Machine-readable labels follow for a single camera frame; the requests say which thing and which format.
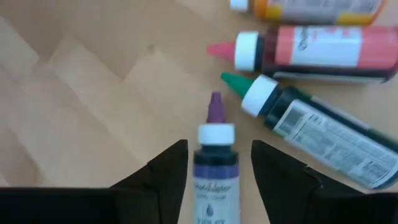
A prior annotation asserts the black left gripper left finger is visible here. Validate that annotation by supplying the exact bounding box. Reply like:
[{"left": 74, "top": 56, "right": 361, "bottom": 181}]
[{"left": 0, "top": 139, "right": 189, "bottom": 224}]

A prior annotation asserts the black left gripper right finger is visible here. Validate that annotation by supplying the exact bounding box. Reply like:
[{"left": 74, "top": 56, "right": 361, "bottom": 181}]
[{"left": 251, "top": 139, "right": 398, "bottom": 224}]

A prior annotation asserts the green food colour bottle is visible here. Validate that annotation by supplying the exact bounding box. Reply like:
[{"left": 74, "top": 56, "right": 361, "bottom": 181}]
[{"left": 220, "top": 72, "right": 398, "bottom": 190}]

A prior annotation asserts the violet food colour bottle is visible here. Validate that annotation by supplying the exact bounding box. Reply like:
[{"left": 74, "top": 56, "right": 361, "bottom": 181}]
[{"left": 192, "top": 91, "right": 241, "bottom": 224}]

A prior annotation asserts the pink food colour bottle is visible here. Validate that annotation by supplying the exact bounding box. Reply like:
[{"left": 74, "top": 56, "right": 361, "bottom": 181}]
[{"left": 206, "top": 25, "right": 398, "bottom": 83}]

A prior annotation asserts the yellow food colour bottle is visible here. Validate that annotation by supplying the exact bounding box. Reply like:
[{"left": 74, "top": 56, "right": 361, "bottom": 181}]
[{"left": 229, "top": 0, "right": 388, "bottom": 26}]

